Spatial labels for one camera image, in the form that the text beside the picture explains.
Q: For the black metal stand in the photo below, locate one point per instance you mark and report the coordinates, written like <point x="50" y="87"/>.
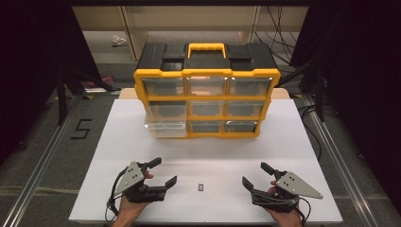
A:
<point x="63" y="94"/>
<point x="319" y="94"/>

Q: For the small silver metal part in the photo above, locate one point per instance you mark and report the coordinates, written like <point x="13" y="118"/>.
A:
<point x="200" y="186"/>

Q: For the beige shelf unit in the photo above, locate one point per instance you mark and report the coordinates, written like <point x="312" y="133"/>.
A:
<point x="195" y="19"/>

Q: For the crumpled white cloth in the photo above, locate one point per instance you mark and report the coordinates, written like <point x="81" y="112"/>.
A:
<point x="119" y="40"/>

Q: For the clear pulled-out drawer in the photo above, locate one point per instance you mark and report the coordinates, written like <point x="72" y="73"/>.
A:
<point x="165" y="128"/>

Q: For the wooden board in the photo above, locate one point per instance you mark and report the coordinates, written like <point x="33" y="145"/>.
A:
<point x="127" y="94"/>

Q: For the person's left hand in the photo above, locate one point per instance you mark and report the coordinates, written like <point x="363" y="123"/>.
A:
<point x="129" y="210"/>

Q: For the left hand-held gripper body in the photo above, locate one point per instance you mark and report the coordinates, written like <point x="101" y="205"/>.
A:
<point x="132" y="177"/>

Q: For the clear plastic drawer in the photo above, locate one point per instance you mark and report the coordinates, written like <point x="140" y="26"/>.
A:
<point x="249" y="86"/>
<point x="167" y="111"/>
<point x="206" y="108"/>
<point x="164" y="86"/>
<point x="207" y="85"/>
<point x="240" y="126"/>
<point x="245" y="108"/>

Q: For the pink object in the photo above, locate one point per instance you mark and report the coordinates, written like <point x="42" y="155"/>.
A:
<point x="101" y="81"/>

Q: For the person's right hand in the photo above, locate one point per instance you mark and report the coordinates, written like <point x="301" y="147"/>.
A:
<point x="285" y="217"/>

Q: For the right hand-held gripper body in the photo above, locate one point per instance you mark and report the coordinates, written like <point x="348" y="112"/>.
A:
<point x="291" y="186"/>

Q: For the dark curtain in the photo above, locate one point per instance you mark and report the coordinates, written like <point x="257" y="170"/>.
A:
<point x="34" y="63"/>
<point x="362" y="78"/>

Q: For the metal floor rail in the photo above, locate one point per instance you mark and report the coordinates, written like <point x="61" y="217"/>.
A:
<point x="38" y="164"/>
<point x="340" y="164"/>

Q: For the yellow black drawer organizer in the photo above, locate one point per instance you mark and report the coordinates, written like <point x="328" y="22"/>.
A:
<point x="205" y="64"/>

